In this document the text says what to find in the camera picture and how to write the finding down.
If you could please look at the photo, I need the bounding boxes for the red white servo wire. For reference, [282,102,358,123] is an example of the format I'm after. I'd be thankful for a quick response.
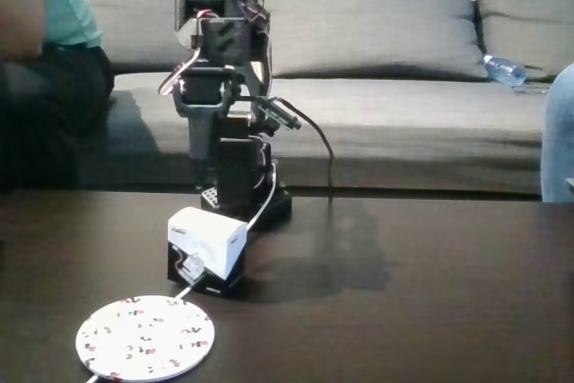
[158,47,204,98]
[239,0,271,24]

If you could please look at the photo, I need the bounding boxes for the person's leg in jeans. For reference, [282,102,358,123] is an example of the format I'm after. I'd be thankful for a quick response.
[539,62,574,204]

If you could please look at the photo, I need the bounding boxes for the white and black servo box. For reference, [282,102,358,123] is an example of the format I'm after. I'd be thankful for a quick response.
[166,206,249,300]

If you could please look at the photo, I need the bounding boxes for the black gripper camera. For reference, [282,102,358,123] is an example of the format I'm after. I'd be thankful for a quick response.
[254,95,301,134]

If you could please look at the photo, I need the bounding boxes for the black camera cable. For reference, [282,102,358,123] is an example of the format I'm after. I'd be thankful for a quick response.
[277,96,336,205]

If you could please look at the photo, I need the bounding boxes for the grey fabric sofa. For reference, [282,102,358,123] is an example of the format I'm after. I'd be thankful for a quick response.
[66,0,574,201]

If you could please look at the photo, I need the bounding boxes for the round white patterned coaster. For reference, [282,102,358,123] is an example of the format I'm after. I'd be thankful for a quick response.
[75,294,216,380]

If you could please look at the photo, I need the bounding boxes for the clear plastic water bottle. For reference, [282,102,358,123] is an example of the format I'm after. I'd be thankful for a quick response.
[483,53,527,87]

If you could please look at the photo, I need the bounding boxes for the grey sofa back cushion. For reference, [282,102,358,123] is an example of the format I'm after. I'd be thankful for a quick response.
[257,0,491,83]
[474,0,574,84]
[65,0,262,75]

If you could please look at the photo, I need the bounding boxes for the seated person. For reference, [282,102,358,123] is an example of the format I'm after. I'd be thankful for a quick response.
[0,0,116,192]

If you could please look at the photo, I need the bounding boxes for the white cable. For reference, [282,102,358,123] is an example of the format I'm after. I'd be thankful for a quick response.
[82,161,278,383]

